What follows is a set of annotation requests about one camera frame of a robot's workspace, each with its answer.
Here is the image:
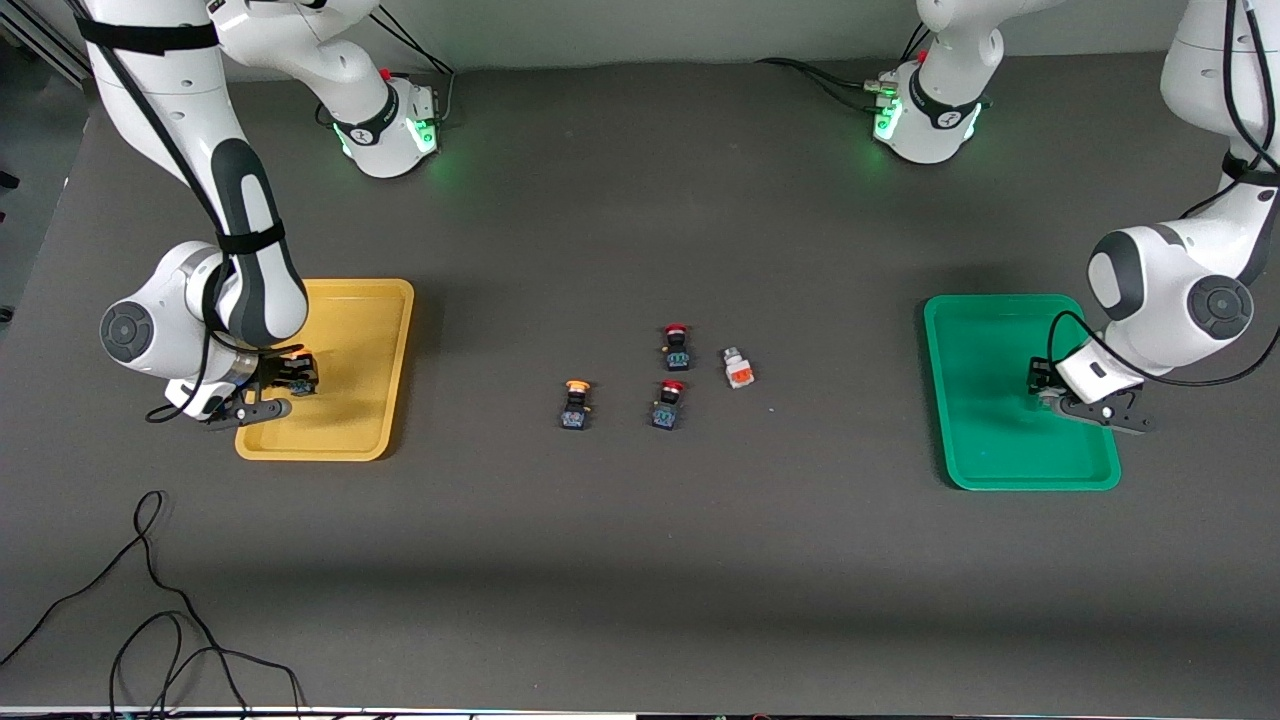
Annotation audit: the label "thin black loose cable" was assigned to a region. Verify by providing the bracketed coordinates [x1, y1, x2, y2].
[0, 489, 306, 720]

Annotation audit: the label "green plastic tray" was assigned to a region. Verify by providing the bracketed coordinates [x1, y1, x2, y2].
[922, 293, 1123, 493]

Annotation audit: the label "yellow plastic tray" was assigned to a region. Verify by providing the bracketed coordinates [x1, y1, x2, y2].
[235, 278, 416, 463]

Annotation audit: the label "black left arm base cables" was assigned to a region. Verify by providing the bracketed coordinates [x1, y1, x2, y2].
[755, 22, 936, 113]

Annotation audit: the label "aluminium frame rail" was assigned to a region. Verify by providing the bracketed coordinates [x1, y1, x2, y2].
[0, 0, 93, 87]

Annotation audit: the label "dark grey table mat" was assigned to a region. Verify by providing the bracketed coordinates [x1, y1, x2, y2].
[0, 50, 1280, 716]

